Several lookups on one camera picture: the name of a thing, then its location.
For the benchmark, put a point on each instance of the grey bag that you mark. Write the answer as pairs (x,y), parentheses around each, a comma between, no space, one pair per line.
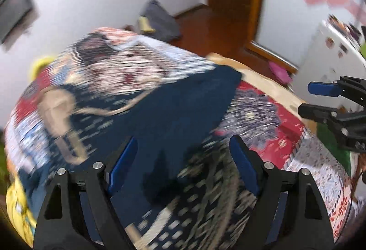
(160,18)

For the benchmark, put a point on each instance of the navy patterned garment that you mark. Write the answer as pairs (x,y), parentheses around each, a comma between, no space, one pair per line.
(171,112)

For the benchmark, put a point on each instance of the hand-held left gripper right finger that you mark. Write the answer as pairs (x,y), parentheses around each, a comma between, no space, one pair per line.
(243,158)

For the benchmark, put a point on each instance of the green cloth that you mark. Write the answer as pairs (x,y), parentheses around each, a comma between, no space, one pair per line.
(328,138)

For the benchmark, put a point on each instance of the pink slipper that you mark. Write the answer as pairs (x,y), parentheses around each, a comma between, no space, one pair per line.
(278,72)

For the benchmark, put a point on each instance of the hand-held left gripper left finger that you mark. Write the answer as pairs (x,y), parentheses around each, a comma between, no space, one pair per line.
(125,164)

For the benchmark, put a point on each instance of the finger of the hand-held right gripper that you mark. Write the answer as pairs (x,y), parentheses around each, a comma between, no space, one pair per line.
(323,88)
(317,113)

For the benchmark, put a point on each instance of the white fridge with magnets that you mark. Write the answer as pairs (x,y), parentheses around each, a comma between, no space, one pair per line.
(317,61)

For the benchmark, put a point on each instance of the yellow pad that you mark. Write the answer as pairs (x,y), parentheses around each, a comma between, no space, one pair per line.
(144,24)

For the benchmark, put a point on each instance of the yellow cartoon blanket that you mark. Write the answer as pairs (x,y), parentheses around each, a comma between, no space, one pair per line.
(17,210)

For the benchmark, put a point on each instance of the patchwork bedsheet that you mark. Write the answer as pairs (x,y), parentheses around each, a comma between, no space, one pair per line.
(314,164)

